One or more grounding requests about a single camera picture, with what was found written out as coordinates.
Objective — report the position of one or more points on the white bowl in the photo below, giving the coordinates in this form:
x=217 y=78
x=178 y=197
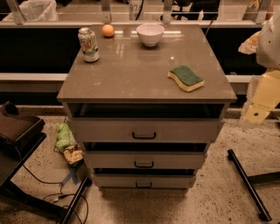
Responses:
x=150 y=34

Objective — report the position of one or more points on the grey drawer cabinet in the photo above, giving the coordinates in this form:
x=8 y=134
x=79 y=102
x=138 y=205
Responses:
x=130 y=81

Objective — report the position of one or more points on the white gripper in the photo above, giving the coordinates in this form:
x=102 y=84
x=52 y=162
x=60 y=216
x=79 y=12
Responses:
x=269 y=48

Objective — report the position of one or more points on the green and yellow sponge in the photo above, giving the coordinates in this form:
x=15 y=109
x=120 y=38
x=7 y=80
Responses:
x=186 y=78

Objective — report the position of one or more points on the top drawer with black handle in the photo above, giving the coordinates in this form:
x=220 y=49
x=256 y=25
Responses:
x=89 y=130

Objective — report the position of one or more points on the black stand with legs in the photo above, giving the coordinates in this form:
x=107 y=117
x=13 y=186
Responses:
x=36 y=185

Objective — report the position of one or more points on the white green soda can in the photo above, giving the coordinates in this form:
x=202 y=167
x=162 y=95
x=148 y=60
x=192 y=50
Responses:
x=88 y=44

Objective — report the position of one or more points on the orange fruit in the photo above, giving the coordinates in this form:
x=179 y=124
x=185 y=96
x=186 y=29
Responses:
x=108 y=30

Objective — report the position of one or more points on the middle drawer with black handle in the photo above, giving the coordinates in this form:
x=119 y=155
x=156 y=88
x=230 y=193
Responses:
x=142 y=160

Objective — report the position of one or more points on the black metal floor leg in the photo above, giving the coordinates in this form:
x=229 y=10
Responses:
x=251 y=181

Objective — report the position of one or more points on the clear plastic bag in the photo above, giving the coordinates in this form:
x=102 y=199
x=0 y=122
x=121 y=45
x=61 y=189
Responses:
x=39 y=10

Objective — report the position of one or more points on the green snack bag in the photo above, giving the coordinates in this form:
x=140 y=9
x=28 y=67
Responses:
x=63 y=136

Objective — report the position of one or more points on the drawer with black handle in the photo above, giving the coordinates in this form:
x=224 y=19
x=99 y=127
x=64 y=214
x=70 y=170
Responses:
x=89 y=130
x=143 y=181
x=142 y=160

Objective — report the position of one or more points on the bottom drawer with black handle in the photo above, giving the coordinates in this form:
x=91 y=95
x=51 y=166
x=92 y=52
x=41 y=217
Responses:
x=143 y=181

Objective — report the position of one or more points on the brown seat on stand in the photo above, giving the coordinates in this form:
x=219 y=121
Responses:
x=16 y=130

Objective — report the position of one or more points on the brown snack bag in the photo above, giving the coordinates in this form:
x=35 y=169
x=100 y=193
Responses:
x=73 y=154

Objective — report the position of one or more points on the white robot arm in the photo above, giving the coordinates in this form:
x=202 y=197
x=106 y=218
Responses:
x=266 y=45

